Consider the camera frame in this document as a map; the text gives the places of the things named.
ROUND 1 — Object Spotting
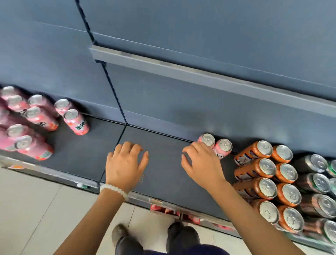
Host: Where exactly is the grey shoe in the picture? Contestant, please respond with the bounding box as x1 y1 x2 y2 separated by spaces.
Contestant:
168 222 185 237
111 223 131 247

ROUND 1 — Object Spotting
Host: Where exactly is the person's right forearm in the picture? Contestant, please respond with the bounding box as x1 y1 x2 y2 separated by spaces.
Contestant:
209 180 306 255

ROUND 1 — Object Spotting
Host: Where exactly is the grey metal shelf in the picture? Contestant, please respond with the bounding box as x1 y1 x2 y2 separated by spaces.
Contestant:
0 0 336 254

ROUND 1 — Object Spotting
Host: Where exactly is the pink printed soda can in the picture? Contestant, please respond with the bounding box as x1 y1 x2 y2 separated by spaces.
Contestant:
63 109 90 136
25 106 59 132
197 133 216 149
54 98 75 116
28 94 59 117
6 95 29 113
213 138 233 160
0 86 27 102

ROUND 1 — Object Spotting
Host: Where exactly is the orange striped soda can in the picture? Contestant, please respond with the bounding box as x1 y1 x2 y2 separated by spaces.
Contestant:
271 145 294 164
234 140 274 166
274 163 299 184
276 183 302 207
234 158 278 182
233 177 278 201

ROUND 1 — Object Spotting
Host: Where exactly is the person's right hand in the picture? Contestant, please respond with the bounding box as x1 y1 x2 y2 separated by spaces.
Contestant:
180 142 227 193

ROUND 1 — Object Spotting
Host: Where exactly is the white bead bracelet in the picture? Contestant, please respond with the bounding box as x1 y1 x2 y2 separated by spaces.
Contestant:
99 184 130 202

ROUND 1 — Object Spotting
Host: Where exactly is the group of orange cans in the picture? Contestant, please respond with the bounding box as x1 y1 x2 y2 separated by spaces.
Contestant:
246 199 306 235

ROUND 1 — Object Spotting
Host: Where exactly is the person's left forearm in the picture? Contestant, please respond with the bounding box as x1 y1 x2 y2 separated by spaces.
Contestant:
54 190 129 255

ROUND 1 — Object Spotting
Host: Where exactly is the person's left hand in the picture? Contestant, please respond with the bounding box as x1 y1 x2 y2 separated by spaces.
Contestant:
105 141 149 194

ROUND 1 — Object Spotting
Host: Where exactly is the navy blue shirt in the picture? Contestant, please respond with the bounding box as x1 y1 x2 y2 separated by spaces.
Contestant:
143 244 230 255

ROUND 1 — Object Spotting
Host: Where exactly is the pile of pink soda cans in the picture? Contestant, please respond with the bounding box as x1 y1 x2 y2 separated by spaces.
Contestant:
0 106 55 161

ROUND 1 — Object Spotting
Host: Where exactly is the row of red snack packets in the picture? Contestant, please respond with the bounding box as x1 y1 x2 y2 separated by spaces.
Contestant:
150 204 234 232

